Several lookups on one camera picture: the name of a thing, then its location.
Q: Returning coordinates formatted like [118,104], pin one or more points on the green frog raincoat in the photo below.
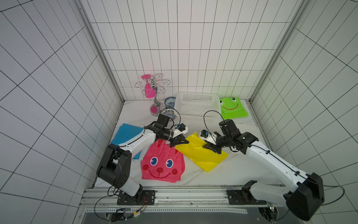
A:
[231,108]

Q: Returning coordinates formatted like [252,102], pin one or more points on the blue folded raincoat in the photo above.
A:
[126,134]

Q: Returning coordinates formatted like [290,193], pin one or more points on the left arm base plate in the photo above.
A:
[143,197]

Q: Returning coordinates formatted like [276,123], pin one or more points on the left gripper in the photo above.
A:
[182,139]

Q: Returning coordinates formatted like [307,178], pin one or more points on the blue patterned bowl front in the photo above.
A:
[169,112]

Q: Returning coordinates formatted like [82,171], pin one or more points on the pink cup on stand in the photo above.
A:
[148,89]

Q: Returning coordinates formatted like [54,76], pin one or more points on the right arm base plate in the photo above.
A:
[240,197]

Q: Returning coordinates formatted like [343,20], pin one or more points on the silver cup holder stand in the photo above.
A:
[158,85]

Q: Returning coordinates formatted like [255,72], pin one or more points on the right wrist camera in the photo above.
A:
[208,137]

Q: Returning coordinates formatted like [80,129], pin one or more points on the yellow raincoat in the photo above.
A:
[204,158]

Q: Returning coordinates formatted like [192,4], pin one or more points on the pink rabbit raincoat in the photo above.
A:
[163,163]

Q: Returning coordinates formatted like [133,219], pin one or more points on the white plastic basket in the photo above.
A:
[192,106]

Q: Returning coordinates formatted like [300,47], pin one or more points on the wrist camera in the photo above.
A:
[180,129]
[208,137]

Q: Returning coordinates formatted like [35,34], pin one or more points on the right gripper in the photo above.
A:
[216,143]

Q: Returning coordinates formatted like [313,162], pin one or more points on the blue patterned bowl rear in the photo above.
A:
[170,102]

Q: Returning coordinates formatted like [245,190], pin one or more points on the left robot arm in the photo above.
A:
[115,165]

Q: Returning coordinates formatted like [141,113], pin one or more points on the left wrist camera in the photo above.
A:
[180,129]

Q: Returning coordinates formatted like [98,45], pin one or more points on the blue patterned bowl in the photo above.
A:
[169,112]
[170,102]

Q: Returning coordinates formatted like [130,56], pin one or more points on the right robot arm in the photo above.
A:
[301,193]

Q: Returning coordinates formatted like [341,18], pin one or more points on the aluminium mounting rail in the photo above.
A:
[173,199]

